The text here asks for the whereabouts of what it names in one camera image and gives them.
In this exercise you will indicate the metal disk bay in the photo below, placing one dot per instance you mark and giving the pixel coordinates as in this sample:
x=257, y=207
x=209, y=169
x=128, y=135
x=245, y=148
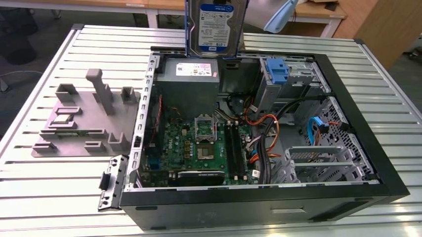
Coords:
x=316, y=149

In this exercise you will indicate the black open PC case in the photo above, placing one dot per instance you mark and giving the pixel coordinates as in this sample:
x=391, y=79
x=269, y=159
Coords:
x=229, y=209

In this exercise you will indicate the black graphics card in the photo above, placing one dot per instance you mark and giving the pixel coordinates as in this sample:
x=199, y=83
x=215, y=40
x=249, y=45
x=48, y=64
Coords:
x=197, y=176

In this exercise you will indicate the green motherboard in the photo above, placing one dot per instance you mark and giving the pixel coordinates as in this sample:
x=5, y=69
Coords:
x=177, y=148

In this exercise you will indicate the grey optical drive bay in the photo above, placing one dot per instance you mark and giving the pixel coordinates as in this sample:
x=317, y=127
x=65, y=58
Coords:
x=296, y=74

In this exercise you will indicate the grey parts rack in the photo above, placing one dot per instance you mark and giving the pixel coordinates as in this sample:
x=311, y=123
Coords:
x=85, y=123

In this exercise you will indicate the green RAM stick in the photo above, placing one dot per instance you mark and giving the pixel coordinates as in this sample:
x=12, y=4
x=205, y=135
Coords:
x=72, y=133

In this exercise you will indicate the wooden desk white frame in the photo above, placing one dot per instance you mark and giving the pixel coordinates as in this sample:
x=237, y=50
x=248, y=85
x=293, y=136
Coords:
x=98, y=3

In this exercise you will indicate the grey power supply unit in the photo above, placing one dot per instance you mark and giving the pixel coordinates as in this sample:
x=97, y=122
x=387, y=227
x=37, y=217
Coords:
x=184, y=98

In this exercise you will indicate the CPU socket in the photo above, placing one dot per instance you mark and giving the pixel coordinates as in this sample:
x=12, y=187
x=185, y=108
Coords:
x=205, y=150

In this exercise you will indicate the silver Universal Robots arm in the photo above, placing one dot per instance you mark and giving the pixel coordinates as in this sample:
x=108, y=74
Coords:
x=279, y=14

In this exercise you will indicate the silver CPU chip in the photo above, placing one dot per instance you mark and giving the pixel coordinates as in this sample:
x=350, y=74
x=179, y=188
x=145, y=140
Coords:
x=62, y=119

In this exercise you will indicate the black chair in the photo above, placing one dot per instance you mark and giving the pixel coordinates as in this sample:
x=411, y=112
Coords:
x=16, y=49

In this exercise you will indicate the grey card retainer bracket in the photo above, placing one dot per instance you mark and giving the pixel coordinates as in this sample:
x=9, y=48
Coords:
x=113, y=187

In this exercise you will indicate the hard disk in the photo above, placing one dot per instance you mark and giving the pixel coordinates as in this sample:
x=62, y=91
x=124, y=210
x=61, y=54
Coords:
x=213, y=27

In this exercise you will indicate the blue plastic drive latch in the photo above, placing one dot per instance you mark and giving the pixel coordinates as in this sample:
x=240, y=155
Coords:
x=276, y=71

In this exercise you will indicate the blue expansion slot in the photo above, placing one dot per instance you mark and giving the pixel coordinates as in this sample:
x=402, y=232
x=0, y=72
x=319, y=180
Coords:
x=153, y=164

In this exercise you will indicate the wooden cabinet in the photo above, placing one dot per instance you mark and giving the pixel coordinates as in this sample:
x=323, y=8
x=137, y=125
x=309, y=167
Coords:
x=388, y=24

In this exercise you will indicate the office chair base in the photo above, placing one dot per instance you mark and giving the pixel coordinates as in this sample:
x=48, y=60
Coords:
x=415, y=53

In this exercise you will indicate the black RAM slot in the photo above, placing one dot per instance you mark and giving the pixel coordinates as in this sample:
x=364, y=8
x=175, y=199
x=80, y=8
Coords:
x=231, y=150
x=240, y=150

